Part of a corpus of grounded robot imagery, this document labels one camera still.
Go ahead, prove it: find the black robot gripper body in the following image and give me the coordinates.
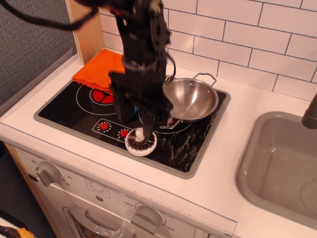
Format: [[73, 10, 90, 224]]
[[109, 63, 172, 117]]

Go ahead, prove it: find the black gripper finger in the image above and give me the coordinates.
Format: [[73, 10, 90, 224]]
[[113, 91, 135, 122], [143, 110, 159, 137]]

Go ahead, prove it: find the white toy mushroom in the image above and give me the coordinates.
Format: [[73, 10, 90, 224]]
[[125, 127, 157, 157]]

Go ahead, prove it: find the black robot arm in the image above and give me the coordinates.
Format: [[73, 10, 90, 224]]
[[79, 0, 172, 137]]

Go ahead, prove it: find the right red stove button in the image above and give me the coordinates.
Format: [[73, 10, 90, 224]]
[[120, 130, 129, 138]]

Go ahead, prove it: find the red stove button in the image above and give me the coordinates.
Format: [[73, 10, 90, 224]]
[[120, 130, 129, 138], [100, 122, 109, 130]]

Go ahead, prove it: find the left red stove button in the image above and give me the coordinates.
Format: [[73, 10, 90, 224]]
[[100, 122, 109, 130]]

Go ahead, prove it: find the orange folded cloth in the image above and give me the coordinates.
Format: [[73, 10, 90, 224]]
[[72, 49, 125, 95]]

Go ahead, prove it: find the small steel pan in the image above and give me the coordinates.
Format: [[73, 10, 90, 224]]
[[160, 73, 219, 129]]

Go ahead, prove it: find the black toy stove top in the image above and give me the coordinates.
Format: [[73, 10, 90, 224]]
[[34, 81, 230, 179]]

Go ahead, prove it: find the wooden side panel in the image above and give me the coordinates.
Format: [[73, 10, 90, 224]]
[[65, 0, 104, 65]]

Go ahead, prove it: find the right grey oven knob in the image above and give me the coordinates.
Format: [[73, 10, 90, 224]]
[[131, 206, 162, 235]]

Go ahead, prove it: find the grey oven knob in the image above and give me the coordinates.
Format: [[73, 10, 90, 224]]
[[131, 206, 162, 235], [36, 162, 61, 187]]

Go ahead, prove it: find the left grey oven knob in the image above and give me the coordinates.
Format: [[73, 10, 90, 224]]
[[36, 162, 61, 187]]

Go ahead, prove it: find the white toy oven front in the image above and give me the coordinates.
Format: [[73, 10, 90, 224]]
[[16, 149, 209, 238]]

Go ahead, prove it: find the grey sink basin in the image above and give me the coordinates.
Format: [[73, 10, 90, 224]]
[[236, 112, 317, 229]]

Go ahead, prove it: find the grey faucet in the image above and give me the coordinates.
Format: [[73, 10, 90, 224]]
[[301, 94, 317, 129]]

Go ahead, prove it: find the yellow object at corner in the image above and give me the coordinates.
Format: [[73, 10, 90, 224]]
[[0, 224, 35, 238]]

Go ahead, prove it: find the blue handled grey fork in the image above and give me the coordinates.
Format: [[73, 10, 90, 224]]
[[134, 105, 141, 115]]

